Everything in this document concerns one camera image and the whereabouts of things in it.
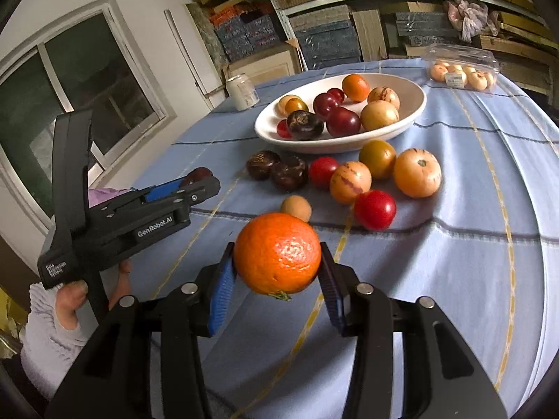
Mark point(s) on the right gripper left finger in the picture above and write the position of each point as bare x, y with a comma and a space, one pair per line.
111, 377

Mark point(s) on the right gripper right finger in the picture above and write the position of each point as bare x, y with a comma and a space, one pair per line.
442, 376

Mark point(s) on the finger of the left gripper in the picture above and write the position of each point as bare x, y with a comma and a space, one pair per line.
162, 191

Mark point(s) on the rough orange mandarin front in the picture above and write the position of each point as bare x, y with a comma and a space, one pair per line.
277, 255

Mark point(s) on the rough orange mandarin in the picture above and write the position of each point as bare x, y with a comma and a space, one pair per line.
355, 87
277, 255

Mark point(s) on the small red tomato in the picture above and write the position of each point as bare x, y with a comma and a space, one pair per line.
282, 129

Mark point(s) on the smooth yellow orange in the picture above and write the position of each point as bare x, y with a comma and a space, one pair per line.
295, 106

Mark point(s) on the lavender sleeve forearm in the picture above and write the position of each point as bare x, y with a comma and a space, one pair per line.
48, 350

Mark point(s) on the person's left hand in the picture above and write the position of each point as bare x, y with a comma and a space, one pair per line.
71, 297

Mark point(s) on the dark brown water chestnut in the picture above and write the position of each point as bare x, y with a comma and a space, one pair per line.
196, 175

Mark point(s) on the white drink can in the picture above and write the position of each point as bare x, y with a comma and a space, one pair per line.
242, 92

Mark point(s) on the dark water chestnut top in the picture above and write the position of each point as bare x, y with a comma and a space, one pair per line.
290, 174

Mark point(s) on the small tan fruit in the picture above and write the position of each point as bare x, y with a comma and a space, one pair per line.
298, 207

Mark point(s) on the large yellow round fruit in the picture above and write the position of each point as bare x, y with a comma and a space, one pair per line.
283, 102

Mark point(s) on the dark water chestnut front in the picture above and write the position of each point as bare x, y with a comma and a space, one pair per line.
304, 125

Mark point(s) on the red tomato in pile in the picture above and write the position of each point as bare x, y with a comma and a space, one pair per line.
321, 170

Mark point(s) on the blue checked tablecloth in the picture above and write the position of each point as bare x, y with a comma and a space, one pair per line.
484, 247

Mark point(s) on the framed picture leaning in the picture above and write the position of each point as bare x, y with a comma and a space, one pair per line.
276, 62

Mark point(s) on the red cherry tomato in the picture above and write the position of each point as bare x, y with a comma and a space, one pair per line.
375, 210

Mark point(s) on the striped yellow pepino fruit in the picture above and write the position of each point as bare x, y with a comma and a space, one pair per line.
349, 181

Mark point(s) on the dark red plum pile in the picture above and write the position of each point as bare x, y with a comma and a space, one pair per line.
343, 122

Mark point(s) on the large pale persimmon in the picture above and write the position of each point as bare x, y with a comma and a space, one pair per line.
417, 173

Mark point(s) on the olive orange round fruit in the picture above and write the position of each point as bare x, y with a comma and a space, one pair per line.
379, 156

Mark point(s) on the yellow round fruit in bowl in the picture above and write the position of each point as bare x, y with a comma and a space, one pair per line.
377, 115

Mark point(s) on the striped pepino in bowl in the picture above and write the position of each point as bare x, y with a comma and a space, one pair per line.
386, 94

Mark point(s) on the metal shelving unit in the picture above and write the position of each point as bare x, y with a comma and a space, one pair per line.
331, 32

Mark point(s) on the white oval bowl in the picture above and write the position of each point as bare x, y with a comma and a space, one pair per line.
412, 98

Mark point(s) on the clear plastic fruit box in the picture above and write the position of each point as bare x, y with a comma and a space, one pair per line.
462, 67

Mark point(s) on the pink plastic bag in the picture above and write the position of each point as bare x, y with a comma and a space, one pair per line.
471, 19

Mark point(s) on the window frame left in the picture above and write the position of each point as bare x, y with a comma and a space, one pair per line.
86, 59

